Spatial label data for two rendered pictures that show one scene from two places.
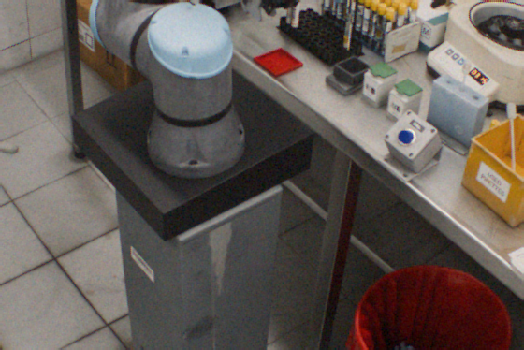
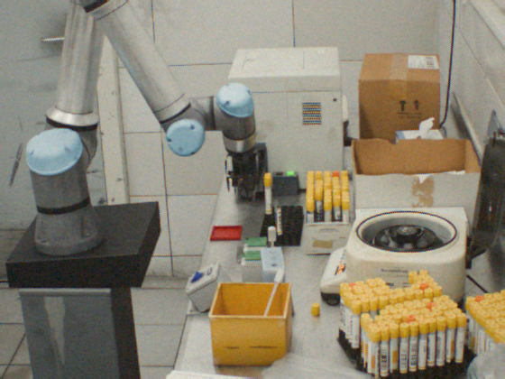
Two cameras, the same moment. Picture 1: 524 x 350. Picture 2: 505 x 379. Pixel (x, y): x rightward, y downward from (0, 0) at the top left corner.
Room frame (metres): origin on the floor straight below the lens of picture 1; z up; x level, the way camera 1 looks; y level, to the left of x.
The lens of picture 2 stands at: (-0.08, -1.59, 1.80)
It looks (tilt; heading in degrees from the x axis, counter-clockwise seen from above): 21 degrees down; 47
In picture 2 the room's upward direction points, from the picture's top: 3 degrees counter-clockwise
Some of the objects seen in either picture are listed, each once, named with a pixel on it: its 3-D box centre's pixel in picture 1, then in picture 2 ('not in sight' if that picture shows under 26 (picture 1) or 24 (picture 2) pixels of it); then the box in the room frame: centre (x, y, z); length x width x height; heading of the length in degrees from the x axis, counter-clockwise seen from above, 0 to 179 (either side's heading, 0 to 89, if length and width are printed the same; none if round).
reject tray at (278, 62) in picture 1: (278, 62); (225, 233); (1.35, -0.02, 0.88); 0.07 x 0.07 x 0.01; 41
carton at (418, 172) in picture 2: not in sight; (413, 184); (1.70, -0.28, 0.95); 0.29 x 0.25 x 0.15; 131
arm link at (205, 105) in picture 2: not in sight; (188, 117); (1.28, 0.00, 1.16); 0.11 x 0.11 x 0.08; 45
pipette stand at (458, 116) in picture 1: (457, 112); (273, 281); (1.17, -0.34, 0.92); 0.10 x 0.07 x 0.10; 48
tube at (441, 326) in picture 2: not in sight; (440, 346); (1.16, -0.74, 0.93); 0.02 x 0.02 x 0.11
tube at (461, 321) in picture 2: not in sight; (459, 343); (1.19, -0.76, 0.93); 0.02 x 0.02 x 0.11
